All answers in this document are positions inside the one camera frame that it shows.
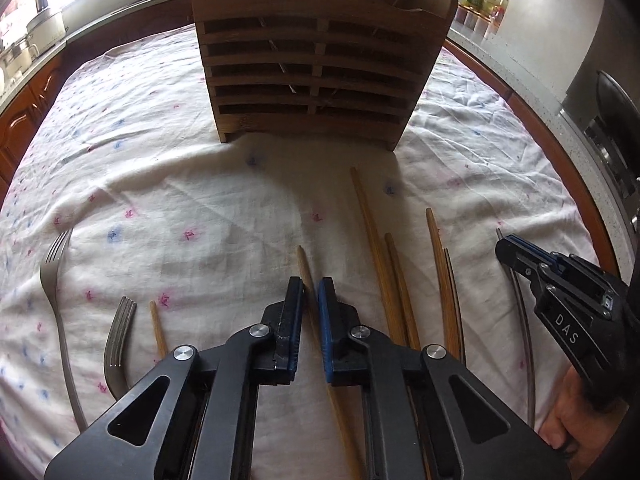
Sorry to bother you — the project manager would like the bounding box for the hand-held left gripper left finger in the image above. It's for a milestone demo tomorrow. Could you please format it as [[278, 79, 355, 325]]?
[[44, 276, 306, 480]]

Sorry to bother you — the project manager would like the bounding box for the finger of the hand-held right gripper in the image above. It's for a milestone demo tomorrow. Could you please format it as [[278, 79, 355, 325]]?
[[509, 234, 569, 266], [494, 236, 552, 290]]

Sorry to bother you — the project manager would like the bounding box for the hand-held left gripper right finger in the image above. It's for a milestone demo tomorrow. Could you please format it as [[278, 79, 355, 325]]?
[[317, 276, 572, 480]]

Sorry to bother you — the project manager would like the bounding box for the wooden chopstick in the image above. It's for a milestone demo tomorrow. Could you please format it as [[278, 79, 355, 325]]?
[[296, 245, 365, 480], [150, 300, 169, 357], [425, 207, 460, 357], [443, 248, 468, 363], [350, 166, 407, 348], [384, 232, 422, 352]]

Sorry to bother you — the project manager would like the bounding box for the metal chopstick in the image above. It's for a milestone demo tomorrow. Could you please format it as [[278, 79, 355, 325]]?
[[495, 228, 537, 432]]

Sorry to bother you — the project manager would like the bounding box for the wooden slatted utensil holder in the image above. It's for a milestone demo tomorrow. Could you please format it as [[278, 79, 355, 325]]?
[[190, 0, 459, 153]]

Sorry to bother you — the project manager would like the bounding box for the person's right hand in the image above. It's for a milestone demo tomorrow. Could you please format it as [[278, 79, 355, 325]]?
[[537, 366, 622, 465]]

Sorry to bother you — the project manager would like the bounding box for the dark metal pan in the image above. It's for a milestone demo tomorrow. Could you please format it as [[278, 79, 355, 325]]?
[[560, 70, 640, 202]]

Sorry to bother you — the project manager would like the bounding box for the white floral tablecloth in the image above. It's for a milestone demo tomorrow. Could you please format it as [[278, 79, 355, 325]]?
[[0, 24, 610, 480]]

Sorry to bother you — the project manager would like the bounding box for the short steel fork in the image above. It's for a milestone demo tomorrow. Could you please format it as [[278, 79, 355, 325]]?
[[103, 296, 138, 402]]

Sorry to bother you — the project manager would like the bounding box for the spice jar set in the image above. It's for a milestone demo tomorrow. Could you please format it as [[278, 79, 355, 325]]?
[[452, 7, 501, 39]]

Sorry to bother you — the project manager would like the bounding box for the long steel fork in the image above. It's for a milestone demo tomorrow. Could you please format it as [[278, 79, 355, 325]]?
[[39, 228, 89, 432]]

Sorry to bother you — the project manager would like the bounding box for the white blender appliance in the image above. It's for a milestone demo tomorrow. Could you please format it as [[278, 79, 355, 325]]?
[[0, 37, 35, 92]]

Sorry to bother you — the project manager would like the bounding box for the tall white rice cooker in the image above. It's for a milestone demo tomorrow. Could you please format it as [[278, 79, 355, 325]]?
[[26, 6, 69, 54]]

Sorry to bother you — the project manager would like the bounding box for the fruit wall poster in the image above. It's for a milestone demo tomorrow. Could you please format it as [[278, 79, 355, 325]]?
[[0, 0, 42, 31]]

